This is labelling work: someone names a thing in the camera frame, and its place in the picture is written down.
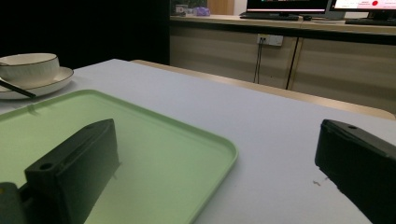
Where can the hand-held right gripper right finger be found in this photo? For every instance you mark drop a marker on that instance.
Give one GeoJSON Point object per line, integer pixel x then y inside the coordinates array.
{"type": "Point", "coordinates": [361, 161]}

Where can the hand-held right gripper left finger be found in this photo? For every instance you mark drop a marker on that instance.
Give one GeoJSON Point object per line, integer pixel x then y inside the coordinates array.
{"type": "Point", "coordinates": [77, 165]}

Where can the light green plastic tray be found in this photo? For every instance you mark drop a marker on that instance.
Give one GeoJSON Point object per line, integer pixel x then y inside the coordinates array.
{"type": "Point", "coordinates": [162, 161]}

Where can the white plate with dark rim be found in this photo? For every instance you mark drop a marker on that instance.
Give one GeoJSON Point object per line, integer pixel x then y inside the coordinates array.
{"type": "Point", "coordinates": [53, 82]}

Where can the black chopstick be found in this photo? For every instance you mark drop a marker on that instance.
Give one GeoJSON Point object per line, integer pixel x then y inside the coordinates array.
{"type": "Point", "coordinates": [17, 89]}

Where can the white bowl with dark rim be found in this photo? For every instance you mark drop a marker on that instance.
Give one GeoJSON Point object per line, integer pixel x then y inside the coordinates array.
{"type": "Point", "coordinates": [29, 67]}

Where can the long wooden counter desk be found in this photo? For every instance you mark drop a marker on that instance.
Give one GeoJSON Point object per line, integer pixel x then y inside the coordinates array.
{"type": "Point", "coordinates": [311, 59]}

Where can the black keyboard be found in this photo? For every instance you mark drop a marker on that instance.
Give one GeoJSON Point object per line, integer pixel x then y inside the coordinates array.
{"type": "Point", "coordinates": [269, 16]}
{"type": "Point", "coordinates": [370, 21]}

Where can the computer monitor with white screen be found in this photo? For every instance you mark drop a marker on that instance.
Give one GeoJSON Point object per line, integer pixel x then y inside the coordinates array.
{"type": "Point", "coordinates": [367, 7]}

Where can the black computer monitor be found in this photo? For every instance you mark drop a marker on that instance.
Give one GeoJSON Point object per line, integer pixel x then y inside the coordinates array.
{"type": "Point", "coordinates": [286, 6]}

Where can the purple object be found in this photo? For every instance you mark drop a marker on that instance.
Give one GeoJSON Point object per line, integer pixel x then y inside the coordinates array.
{"type": "Point", "coordinates": [201, 11]}

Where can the white wall power socket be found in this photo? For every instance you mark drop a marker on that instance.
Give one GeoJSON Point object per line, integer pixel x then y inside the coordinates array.
{"type": "Point", "coordinates": [270, 39]}

